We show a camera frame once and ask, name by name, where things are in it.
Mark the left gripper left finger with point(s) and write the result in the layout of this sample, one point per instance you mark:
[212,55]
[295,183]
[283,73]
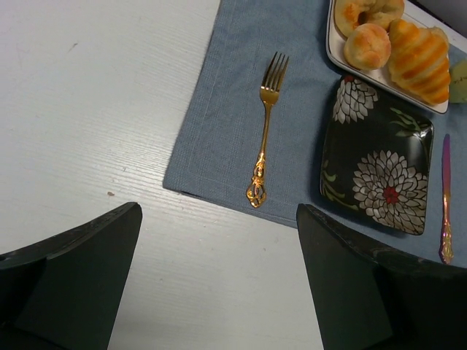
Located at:
[64,292]

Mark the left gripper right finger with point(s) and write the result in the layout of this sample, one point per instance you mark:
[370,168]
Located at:
[368,295]

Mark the striped croissant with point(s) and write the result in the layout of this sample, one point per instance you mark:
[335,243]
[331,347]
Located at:
[419,62]

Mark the glazed ring donut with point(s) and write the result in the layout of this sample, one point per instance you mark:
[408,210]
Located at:
[349,14]

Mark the iridescent purple knife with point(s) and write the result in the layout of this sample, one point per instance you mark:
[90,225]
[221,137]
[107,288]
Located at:
[445,251]

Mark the black floral square plate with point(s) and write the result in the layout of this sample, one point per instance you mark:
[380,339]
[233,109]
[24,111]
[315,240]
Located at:
[377,157]

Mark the blue cloth placemat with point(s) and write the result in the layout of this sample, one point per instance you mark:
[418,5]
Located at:
[217,147]

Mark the gold fork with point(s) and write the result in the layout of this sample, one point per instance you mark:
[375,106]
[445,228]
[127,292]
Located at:
[269,95]

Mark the pale green mug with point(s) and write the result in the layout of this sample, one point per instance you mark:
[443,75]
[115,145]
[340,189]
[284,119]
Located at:
[458,84]

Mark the round golden bun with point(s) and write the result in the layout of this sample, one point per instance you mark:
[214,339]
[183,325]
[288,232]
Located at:
[368,47]

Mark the white rectangular serving tray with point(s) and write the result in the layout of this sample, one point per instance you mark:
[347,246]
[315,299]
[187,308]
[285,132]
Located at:
[335,42]

